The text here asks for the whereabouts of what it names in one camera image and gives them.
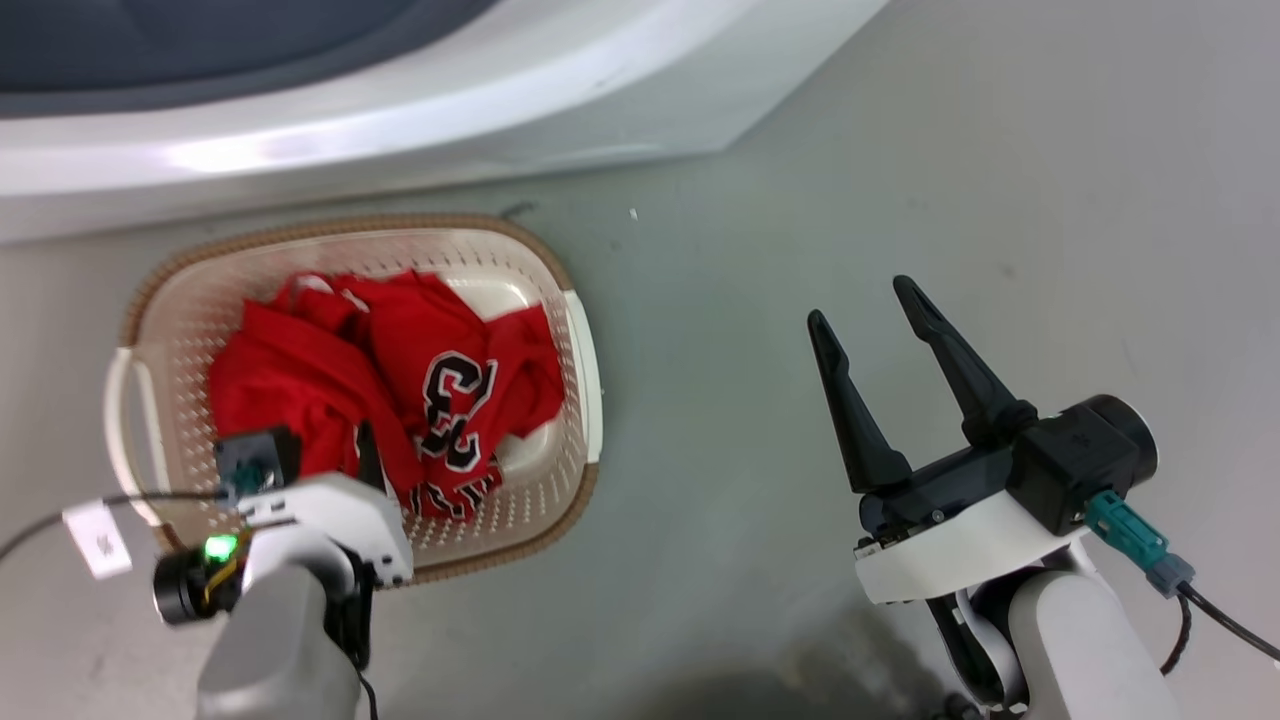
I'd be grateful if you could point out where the grey rubber door gasket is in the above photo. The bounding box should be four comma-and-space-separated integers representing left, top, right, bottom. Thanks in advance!
0, 0, 501, 96

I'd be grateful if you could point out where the teal right camera connector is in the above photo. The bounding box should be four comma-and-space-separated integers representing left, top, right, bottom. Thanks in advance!
1085, 490, 1196, 599

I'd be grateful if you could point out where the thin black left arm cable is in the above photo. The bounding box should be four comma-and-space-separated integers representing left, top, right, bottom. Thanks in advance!
0, 488, 231, 563

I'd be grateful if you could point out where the red basketball jersey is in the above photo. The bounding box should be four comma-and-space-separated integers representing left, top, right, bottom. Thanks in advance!
207, 270, 566, 521

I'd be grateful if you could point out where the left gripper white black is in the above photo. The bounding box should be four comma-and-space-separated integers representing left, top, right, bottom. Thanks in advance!
153, 422, 414, 627

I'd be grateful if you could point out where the white cable tag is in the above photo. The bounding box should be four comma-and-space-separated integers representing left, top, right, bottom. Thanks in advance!
62, 500, 133, 581

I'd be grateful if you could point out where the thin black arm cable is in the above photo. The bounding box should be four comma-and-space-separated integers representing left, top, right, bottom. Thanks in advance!
0, 488, 231, 563
1160, 583, 1280, 676

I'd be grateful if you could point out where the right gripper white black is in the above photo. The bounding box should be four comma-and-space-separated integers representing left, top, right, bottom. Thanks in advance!
807, 275, 1091, 606

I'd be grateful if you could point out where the cream laundry basket brown rim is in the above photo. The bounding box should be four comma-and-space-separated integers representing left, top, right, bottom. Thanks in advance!
103, 213, 604, 589

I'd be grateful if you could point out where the white front-load washing machine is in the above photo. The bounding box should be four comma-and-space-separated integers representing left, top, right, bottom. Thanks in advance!
0, 0, 891, 246

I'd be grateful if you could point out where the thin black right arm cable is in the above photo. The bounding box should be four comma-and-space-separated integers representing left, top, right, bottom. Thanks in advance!
1160, 583, 1280, 676

